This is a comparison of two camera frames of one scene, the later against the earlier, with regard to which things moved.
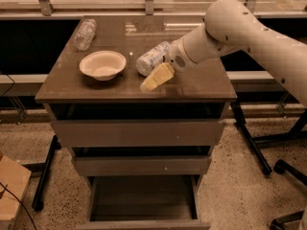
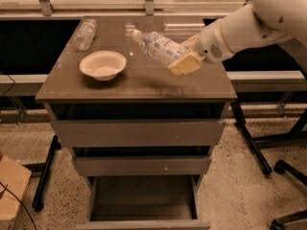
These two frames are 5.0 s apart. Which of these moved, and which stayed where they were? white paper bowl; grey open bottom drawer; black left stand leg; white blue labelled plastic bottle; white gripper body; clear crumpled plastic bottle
Moved: white blue labelled plastic bottle; white gripper body
Stayed: black left stand leg; white paper bowl; grey open bottom drawer; clear crumpled plastic bottle
